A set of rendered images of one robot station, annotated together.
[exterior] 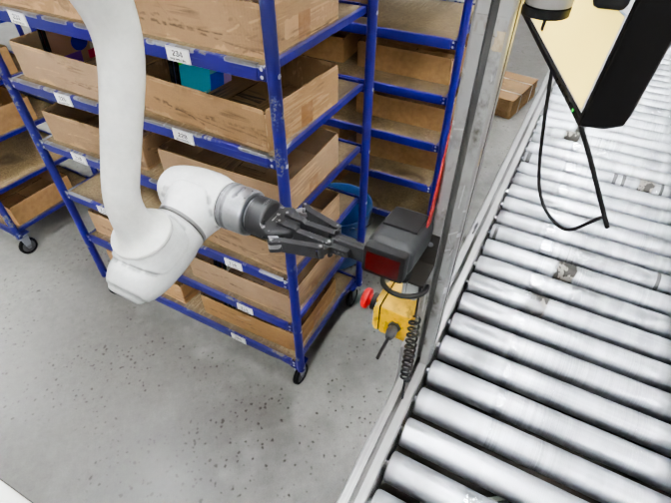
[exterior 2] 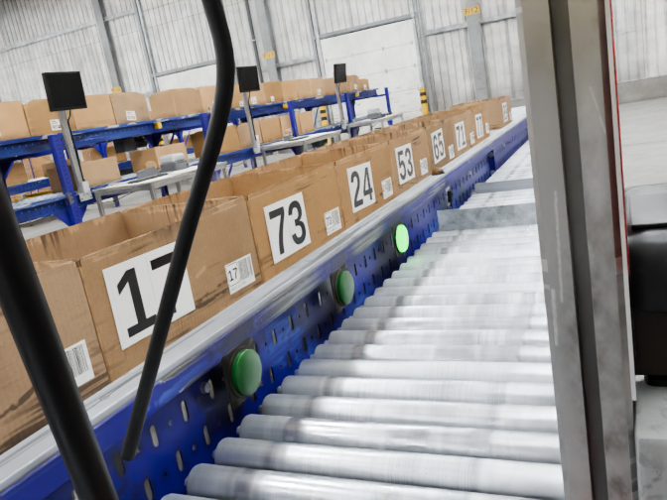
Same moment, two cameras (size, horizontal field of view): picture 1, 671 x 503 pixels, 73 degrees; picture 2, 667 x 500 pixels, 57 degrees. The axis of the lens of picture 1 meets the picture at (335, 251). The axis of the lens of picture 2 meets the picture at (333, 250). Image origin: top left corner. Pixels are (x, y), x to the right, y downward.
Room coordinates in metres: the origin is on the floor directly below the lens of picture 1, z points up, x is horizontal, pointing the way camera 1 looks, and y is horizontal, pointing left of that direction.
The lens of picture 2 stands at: (0.82, -0.31, 1.18)
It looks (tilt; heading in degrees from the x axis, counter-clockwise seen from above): 13 degrees down; 178
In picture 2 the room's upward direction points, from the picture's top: 10 degrees counter-clockwise
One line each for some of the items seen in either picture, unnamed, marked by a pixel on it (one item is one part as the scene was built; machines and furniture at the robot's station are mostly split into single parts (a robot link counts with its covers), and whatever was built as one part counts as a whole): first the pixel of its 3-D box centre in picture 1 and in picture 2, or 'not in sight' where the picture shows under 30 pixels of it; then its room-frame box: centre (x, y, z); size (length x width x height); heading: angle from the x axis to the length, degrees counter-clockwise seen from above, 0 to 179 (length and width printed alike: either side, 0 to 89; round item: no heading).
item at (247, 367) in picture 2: not in sight; (248, 372); (-0.06, -0.44, 0.81); 0.07 x 0.01 x 0.07; 152
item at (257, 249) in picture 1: (261, 211); not in sight; (1.13, 0.23, 0.59); 0.40 x 0.30 x 0.10; 60
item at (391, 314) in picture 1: (386, 322); not in sight; (0.50, -0.09, 0.84); 0.15 x 0.09 x 0.07; 152
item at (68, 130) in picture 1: (130, 118); not in sight; (1.35, 0.65, 0.79); 0.40 x 0.30 x 0.10; 63
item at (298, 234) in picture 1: (304, 238); not in sight; (0.60, 0.05, 0.95); 0.11 x 0.01 x 0.04; 60
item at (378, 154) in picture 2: not in sight; (320, 187); (-0.87, -0.25, 0.96); 0.39 x 0.29 x 0.17; 152
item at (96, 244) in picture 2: not in sight; (117, 279); (-0.17, -0.63, 0.96); 0.39 x 0.29 x 0.17; 152
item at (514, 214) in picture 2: not in sight; (515, 218); (-0.93, 0.30, 0.76); 0.46 x 0.01 x 0.09; 62
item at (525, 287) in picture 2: not in sight; (481, 295); (-0.45, 0.04, 0.72); 0.52 x 0.05 x 0.05; 62
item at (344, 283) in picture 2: not in sight; (346, 287); (-0.41, -0.25, 0.81); 0.07 x 0.01 x 0.07; 152
